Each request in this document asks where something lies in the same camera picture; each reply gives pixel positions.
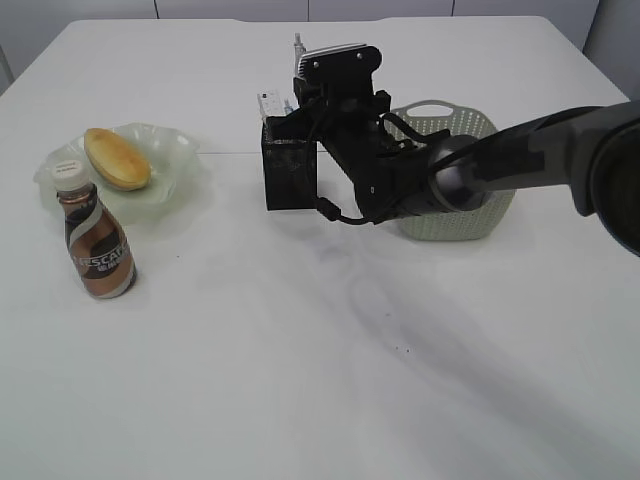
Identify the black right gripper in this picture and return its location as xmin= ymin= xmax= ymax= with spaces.
xmin=269 ymin=77 xmax=391 ymax=150

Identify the translucent green wavy plate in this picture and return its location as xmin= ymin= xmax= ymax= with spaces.
xmin=34 ymin=123 xmax=203 ymax=225

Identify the yellow bread loaf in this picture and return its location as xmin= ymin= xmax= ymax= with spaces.
xmin=84 ymin=128 xmax=151 ymax=191

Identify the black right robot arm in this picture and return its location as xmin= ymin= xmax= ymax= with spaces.
xmin=263 ymin=80 xmax=639 ymax=253

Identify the black mesh pen holder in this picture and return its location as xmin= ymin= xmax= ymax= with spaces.
xmin=261 ymin=114 xmax=317 ymax=211

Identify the grey grip ballpoint pen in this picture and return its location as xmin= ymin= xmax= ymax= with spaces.
xmin=293 ymin=32 xmax=306 ymax=78

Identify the transparent plastic ruler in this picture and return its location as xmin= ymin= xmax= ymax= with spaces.
xmin=257 ymin=90 xmax=286 ymax=119

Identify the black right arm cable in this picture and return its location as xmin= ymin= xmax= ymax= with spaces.
xmin=305 ymin=99 xmax=481 ymax=227

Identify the brown Nescafe coffee bottle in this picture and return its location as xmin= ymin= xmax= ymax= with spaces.
xmin=51 ymin=160 xmax=137 ymax=299

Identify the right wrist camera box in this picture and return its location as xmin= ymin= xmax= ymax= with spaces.
xmin=297 ymin=43 xmax=382 ymax=98

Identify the light green plastic basket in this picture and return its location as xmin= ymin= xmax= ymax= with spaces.
xmin=392 ymin=100 xmax=516 ymax=242

